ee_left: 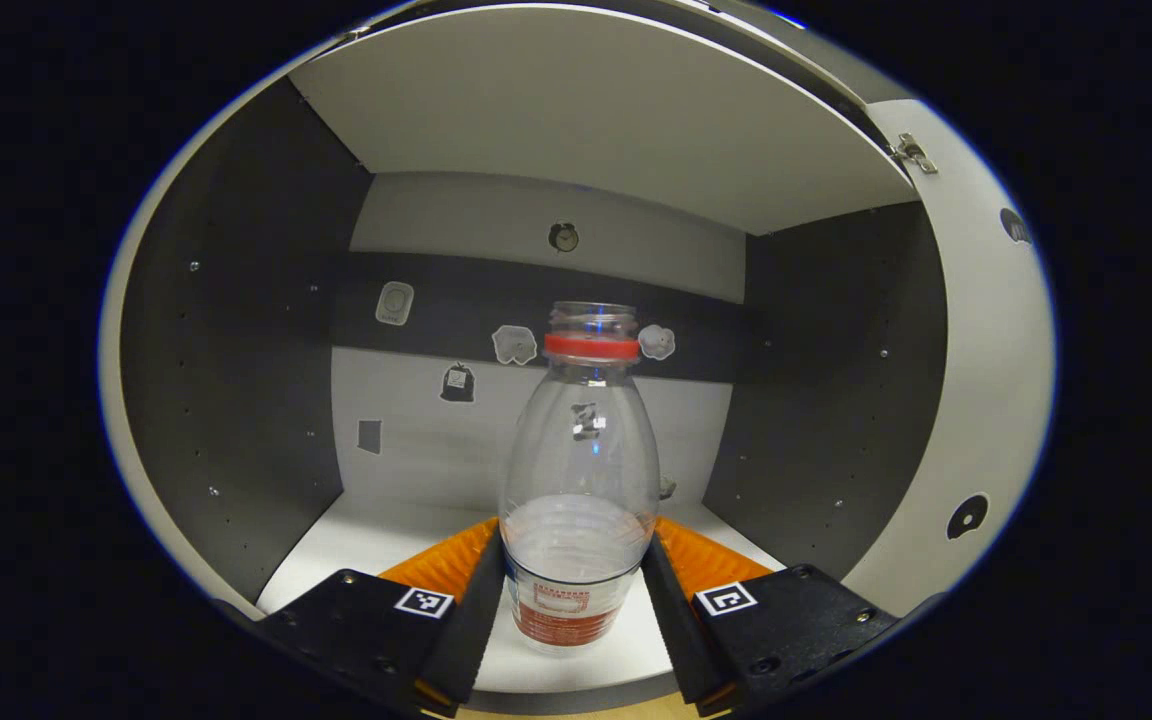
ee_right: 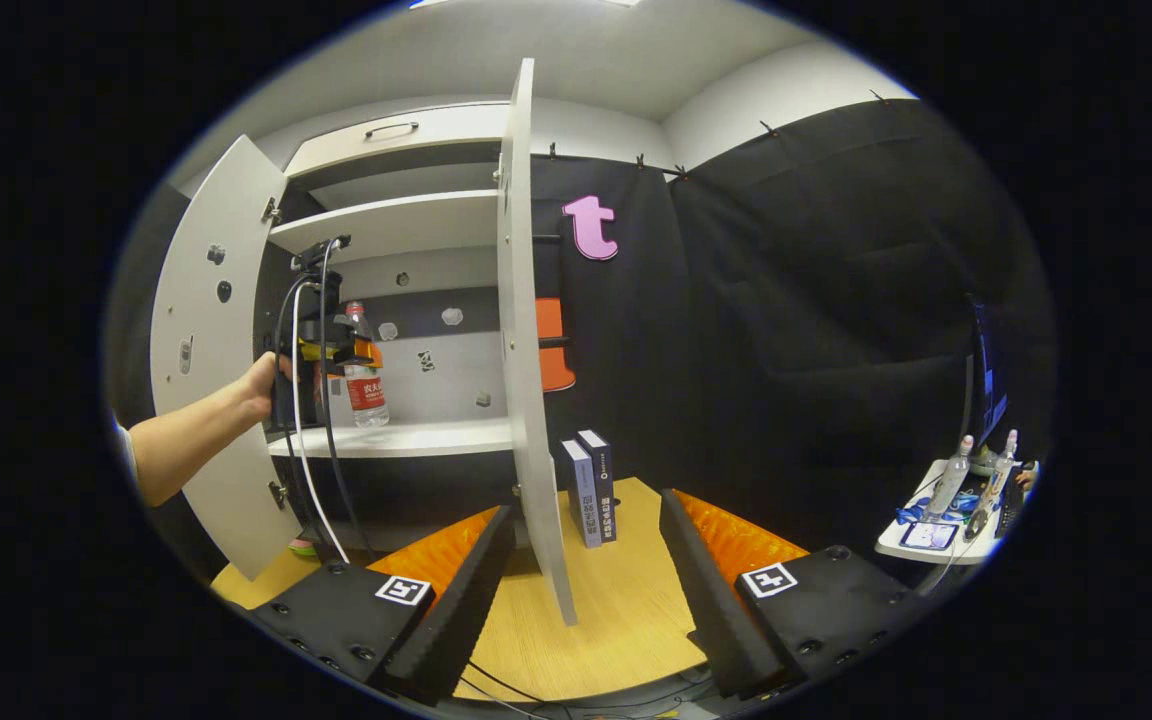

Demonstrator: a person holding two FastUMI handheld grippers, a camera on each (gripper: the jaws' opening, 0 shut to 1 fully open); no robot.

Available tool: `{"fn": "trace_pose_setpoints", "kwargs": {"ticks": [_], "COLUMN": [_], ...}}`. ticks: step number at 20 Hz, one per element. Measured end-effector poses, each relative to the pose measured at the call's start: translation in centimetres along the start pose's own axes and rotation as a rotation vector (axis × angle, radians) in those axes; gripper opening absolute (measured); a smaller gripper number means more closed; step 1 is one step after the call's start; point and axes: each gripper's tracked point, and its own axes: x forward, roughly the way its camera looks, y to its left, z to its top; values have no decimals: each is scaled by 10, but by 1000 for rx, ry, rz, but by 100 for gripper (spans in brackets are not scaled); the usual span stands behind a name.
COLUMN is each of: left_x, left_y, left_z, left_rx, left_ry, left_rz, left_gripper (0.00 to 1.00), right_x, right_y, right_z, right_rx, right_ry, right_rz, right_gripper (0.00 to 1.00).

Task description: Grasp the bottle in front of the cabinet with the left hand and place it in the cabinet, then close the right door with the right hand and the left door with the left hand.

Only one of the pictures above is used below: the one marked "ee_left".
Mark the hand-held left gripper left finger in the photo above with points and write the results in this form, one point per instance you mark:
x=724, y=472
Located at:
x=476, y=620

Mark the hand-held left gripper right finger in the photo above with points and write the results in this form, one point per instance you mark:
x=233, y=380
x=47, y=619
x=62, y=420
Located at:
x=676, y=630

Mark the clear plastic water bottle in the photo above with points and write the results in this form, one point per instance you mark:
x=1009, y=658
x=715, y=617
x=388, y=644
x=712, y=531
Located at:
x=576, y=470

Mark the white cabinet door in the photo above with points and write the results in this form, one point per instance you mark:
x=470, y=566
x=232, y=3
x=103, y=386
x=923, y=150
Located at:
x=986, y=350

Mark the white cabinet shelf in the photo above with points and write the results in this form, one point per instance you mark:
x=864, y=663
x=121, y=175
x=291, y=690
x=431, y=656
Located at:
x=586, y=120
x=356, y=560

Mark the white and grey cabinet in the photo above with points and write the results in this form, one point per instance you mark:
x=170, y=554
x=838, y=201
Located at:
x=236, y=350

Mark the metal door hinge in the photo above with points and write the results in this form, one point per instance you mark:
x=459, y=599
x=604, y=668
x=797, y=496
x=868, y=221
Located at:
x=914, y=153

